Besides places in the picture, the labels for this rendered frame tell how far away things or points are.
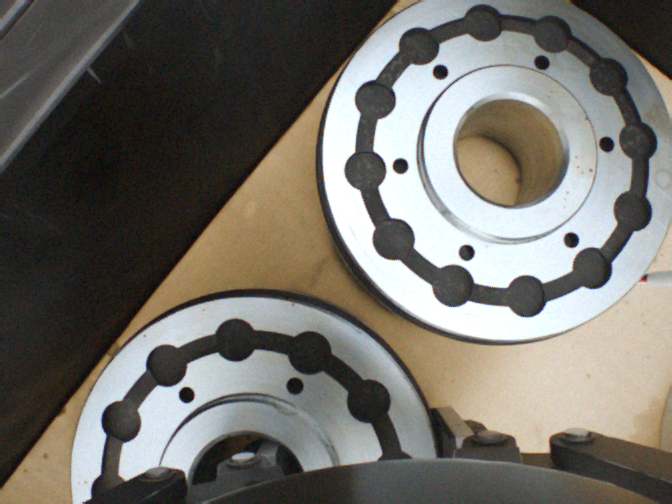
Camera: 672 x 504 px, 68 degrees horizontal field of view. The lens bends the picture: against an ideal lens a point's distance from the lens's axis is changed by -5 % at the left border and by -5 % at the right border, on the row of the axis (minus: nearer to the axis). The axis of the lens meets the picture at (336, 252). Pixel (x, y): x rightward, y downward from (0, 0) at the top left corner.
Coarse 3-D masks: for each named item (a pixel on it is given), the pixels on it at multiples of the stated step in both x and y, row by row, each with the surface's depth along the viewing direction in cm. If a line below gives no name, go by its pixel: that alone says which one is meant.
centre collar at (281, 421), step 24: (216, 408) 13; (240, 408) 13; (264, 408) 13; (288, 408) 13; (192, 432) 13; (216, 432) 13; (240, 432) 13; (264, 432) 13; (288, 432) 13; (312, 432) 13; (168, 456) 13; (192, 456) 13; (312, 456) 13; (336, 456) 14; (192, 480) 13
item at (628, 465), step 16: (560, 432) 11; (576, 432) 11; (592, 432) 11; (560, 448) 11; (576, 448) 10; (592, 448) 10; (608, 448) 10; (624, 448) 10; (640, 448) 10; (560, 464) 11; (576, 464) 10; (592, 464) 10; (608, 464) 9; (624, 464) 9; (640, 464) 9; (656, 464) 9; (608, 480) 9; (624, 480) 9; (640, 480) 9; (656, 480) 8; (656, 496) 8
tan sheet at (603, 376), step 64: (256, 192) 17; (512, 192) 17; (192, 256) 17; (256, 256) 17; (320, 256) 17; (384, 320) 17; (640, 320) 17; (448, 384) 17; (512, 384) 17; (576, 384) 17; (640, 384) 17; (64, 448) 17
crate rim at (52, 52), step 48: (48, 0) 7; (96, 0) 7; (144, 0) 8; (0, 48) 7; (48, 48) 7; (96, 48) 7; (0, 96) 7; (48, 96) 7; (0, 144) 7; (48, 144) 8; (0, 192) 8
